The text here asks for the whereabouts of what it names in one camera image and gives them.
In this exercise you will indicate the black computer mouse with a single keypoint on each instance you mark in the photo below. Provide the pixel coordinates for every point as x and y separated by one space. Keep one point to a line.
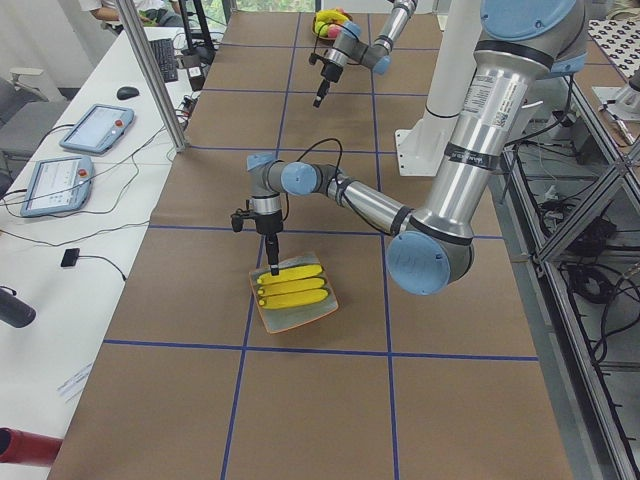
127 92

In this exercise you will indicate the black keyboard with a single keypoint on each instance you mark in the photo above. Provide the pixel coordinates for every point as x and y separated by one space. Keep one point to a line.
163 52

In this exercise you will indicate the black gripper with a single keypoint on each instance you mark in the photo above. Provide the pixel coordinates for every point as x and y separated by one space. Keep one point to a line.
267 225
330 72

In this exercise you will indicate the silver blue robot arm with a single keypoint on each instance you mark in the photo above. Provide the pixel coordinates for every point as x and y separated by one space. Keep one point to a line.
346 47
520 42

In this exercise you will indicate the upper blue teach pendant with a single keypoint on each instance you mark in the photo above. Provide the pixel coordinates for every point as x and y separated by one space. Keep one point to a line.
98 129

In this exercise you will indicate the brown paper table mat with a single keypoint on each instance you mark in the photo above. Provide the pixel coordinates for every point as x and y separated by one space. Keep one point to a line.
188 384

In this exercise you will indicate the lower blue teach pendant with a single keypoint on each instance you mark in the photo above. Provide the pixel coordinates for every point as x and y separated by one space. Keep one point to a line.
58 185

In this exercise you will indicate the large yellow banana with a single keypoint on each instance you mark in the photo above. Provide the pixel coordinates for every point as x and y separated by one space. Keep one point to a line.
293 300

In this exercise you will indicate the dark grey cylinder object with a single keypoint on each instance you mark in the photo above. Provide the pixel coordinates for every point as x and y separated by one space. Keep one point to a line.
14 311

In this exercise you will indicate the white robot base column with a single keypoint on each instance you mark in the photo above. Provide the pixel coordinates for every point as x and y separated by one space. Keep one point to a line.
420 150

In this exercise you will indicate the small black box device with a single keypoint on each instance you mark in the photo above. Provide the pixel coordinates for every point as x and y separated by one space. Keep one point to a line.
70 257

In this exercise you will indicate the brown wicker basket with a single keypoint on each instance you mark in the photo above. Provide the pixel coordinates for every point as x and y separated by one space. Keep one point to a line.
328 29

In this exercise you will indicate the blue teach pendant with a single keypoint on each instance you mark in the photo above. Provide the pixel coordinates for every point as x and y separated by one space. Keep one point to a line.
98 129
58 185

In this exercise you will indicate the square grey orange-rimmed plate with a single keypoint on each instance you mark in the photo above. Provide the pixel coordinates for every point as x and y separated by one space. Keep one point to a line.
277 321

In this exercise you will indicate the red cylinder object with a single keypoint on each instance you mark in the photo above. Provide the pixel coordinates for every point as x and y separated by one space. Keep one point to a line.
27 448

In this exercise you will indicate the aluminium frame post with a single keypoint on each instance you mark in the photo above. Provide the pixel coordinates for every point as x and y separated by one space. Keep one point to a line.
132 23

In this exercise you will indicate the aluminium frame rack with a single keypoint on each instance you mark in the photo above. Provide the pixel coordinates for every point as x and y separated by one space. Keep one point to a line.
569 201

